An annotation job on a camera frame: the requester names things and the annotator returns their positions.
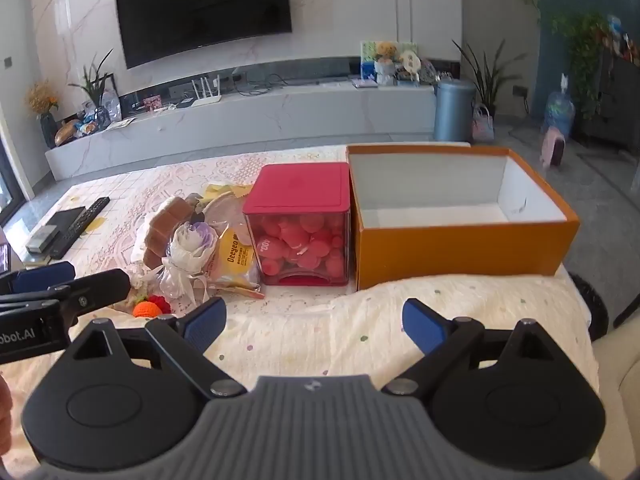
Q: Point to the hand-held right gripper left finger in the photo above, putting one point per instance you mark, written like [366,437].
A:
[206,322]

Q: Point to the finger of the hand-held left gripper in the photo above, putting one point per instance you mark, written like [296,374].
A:
[42,276]
[95,287]

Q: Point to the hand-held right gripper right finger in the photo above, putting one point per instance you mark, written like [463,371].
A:
[422,326]

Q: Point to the orange cardboard box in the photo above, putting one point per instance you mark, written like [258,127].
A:
[450,247]

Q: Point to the brown bread plush toy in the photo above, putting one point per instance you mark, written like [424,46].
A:
[167,220]

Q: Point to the grey small box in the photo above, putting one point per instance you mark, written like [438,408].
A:
[42,239]

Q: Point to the red crochet strawberry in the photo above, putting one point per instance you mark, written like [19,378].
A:
[160,302]

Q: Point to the orange crochet fruit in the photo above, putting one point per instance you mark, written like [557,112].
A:
[146,310]

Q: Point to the black notebook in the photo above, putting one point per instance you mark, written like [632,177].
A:
[65,220]

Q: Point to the black remote control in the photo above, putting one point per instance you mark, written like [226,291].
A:
[82,227]

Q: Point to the yellow packet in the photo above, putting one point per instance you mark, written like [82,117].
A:
[235,260]

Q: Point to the white purple wrapped flower bouquet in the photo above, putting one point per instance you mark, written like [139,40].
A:
[190,250]

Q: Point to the clear container with red lid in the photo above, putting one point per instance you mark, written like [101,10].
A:
[300,240]

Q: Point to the bagged bread loaf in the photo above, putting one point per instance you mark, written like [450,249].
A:
[66,132]

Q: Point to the dark vase with orange flowers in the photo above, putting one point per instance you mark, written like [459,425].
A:
[44,110]

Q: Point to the green plant in glass vase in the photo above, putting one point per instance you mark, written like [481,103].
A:
[97,95]

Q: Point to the pink card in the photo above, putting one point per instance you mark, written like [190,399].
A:
[152,103]

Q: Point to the white woven bag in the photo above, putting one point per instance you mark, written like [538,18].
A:
[482,125]

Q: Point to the blue-grey trash bin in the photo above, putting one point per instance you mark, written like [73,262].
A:
[454,110]

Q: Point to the white router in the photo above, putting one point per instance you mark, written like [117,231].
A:
[206,97]

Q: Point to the marble television cabinet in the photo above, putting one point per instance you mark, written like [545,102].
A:
[280,115]

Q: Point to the pink stool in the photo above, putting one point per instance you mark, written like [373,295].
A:
[552,147]

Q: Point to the potted long-leaf plant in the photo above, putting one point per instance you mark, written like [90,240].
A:
[487,77]

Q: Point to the blue water jug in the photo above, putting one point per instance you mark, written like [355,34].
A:
[559,107]

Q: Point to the white round fan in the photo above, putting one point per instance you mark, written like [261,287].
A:
[410,62]

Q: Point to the teddy bear bouquet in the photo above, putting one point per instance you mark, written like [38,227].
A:
[386,62]

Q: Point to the black television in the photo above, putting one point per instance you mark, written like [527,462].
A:
[200,10]

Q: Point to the dark side cabinet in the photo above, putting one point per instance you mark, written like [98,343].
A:
[612,95]

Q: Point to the hanging green vine plant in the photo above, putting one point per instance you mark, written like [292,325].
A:
[575,45]

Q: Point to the picture frame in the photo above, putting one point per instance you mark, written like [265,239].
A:
[367,55]

